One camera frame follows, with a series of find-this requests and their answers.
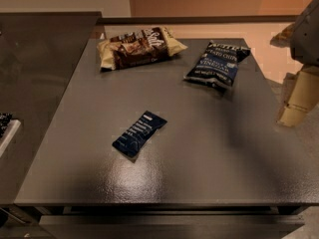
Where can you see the brown and cream snack bag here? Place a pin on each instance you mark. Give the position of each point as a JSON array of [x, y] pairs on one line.
[[142, 47]]

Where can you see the dark blue rxbar wrapper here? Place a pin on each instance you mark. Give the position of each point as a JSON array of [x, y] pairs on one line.
[[131, 141]]

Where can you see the blue potato chip bag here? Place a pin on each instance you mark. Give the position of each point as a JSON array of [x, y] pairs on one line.
[[218, 65]]

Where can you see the white tray with dark item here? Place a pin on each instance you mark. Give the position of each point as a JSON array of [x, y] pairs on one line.
[[9, 134]]

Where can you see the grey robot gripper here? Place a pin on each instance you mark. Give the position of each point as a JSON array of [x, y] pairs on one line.
[[306, 37]]

